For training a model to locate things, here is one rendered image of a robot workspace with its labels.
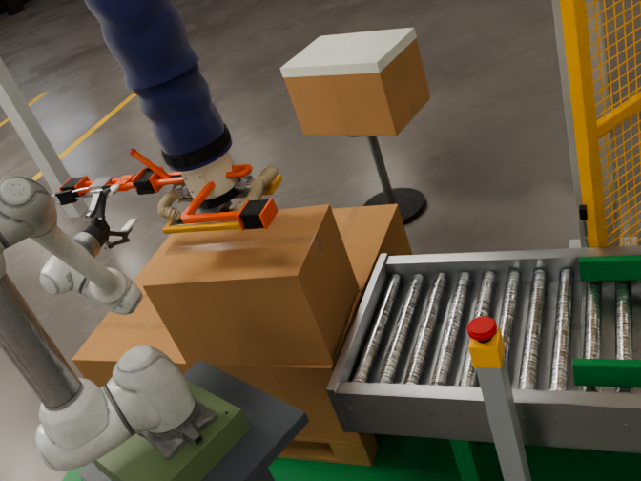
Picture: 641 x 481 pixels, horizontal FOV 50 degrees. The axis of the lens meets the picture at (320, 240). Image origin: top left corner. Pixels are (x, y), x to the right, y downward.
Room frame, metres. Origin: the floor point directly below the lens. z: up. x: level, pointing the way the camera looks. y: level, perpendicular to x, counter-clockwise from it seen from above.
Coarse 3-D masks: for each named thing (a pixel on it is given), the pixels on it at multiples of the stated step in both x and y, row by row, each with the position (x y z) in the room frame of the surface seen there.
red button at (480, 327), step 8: (472, 320) 1.21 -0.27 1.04; (480, 320) 1.20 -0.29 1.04; (488, 320) 1.19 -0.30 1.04; (472, 328) 1.18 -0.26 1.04; (480, 328) 1.17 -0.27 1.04; (488, 328) 1.16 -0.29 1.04; (496, 328) 1.16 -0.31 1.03; (472, 336) 1.16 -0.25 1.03; (480, 336) 1.15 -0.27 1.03; (488, 336) 1.15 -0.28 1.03
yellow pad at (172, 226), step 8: (224, 208) 1.98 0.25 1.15; (168, 224) 2.07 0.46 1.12; (176, 224) 2.04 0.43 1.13; (184, 224) 2.03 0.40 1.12; (192, 224) 2.01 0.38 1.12; (200, 224) 1.99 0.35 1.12; (208, 224) 1.97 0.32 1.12; (216, 224) 1.95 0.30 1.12; (224, 224) 1.93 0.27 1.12; (232, 224) 1.92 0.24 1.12; (168, 232) 2.05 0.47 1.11; (176, 232) 2.03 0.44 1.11; (184, 232) 2.01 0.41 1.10
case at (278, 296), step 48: (192, 240) 2.23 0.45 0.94; (240, 240) 2.11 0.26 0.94; (288, 240) 1.99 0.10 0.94; (336, 240) 2.09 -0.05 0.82; (144, 288) 2.05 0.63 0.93; (192, 288) 1.97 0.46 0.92; (240, 288) 1.88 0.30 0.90; (288, 288) 1.80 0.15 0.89; (336, 288) 1.97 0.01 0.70; (192, 336) 2.01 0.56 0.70; (240, 336) 1.92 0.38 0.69; (288, 336) 1.84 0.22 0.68; (336, 336) 1.86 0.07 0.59
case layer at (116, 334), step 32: (352, 224) 2.59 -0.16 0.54; (384, 224) 2.50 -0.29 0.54; (160, 256) 2.94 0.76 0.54; (352, 256) 2.36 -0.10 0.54; (128, 320) 2.50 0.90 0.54; (160, 320) 2.41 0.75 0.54; (352, 320) 1.98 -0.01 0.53; (96, 352) 2.35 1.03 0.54; (96, 384) 2.34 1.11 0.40; (256, 384) 1.94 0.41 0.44; (288, 384) 1.87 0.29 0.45; (320, 384) 1.80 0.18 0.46; (320, 416) 1.83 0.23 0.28
